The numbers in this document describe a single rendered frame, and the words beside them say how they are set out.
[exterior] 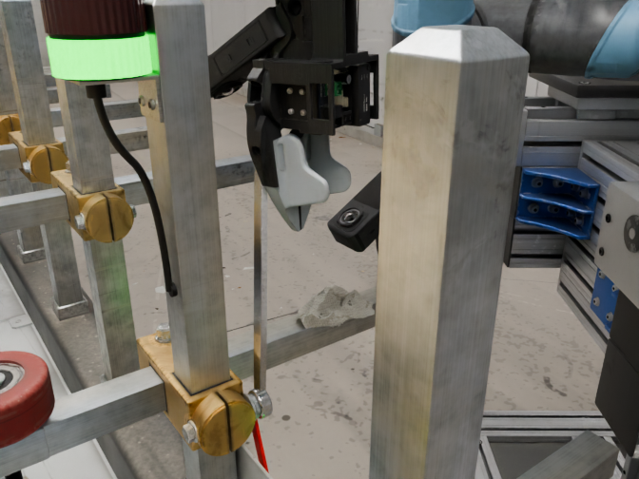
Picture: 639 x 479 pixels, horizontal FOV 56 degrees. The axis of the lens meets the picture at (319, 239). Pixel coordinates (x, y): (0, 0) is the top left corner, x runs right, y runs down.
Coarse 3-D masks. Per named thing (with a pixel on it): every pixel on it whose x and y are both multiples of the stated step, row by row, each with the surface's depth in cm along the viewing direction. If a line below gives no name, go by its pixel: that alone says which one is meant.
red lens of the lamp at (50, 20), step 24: (48, 0) 34; (72, 0) 34; (96, 0) 34; (120, 0) 35; (144, 0) 37; (48, 24) 35; (72, 24) 34; (96, 24) 34; (120, 24) 35; (144, 24) 37
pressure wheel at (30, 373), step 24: (0, 360) 46; (24, 360) 46; (0, 384) 44; (24, 384) 44; (48, 384) 45; (0, 408) 41; (24, 408) 43; (48, 408) 45; (0, 432) 42; (24, 432) 43
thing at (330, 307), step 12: (324, 288) 64; (336, 288) 65; (312, 300) 61; (324, 300) 61; (336, 300) 62; (348, 300) 62; (360, 300) 62; (300, 312) 62; (312, 312) 60; (324, 312) 61; (336, 312) 60; (348, 312) 61; (360, 312) 62; (372, 312) 62; (312, 324) 59; (324, 324) 59; (336, 324) 59
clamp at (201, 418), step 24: (144, 336) 56; (144, 360) 55; (168, 360) 53; (168, 384) 50; (240, 384) 50; (168, 408) 52; (192, 408) 48; (216, 408) 47; (240, 408) 48; (192, 432) 47; (216, 432) 47; (240, 432) 49
